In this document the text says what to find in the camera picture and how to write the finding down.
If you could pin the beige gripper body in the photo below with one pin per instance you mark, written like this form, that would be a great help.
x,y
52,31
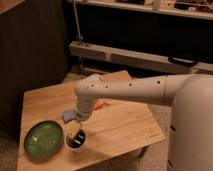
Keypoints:
x,y
74,127

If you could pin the white ceramic cup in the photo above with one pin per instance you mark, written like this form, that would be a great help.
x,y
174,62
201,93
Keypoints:
x,y
71,145

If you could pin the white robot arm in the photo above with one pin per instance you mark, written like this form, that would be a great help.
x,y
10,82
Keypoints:
x,y
190,97

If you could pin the green ceramic bowl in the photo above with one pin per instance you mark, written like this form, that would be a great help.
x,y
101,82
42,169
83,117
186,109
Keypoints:
x,y
43,139

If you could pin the blue sponge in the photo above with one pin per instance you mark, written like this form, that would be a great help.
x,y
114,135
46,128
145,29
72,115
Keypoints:
x,y
68,116

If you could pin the wooden side table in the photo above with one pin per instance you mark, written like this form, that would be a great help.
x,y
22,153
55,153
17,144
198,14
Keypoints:
x,y
117,128

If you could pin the metal pole stand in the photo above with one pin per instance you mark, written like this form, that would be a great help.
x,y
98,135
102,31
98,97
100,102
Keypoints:
x,y
79,37

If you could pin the low wooden shelf unit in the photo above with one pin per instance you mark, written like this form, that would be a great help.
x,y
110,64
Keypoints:
x,y
144,37

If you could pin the black handle on shelf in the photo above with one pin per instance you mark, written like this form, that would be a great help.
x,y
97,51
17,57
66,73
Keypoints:
x,y
182,62

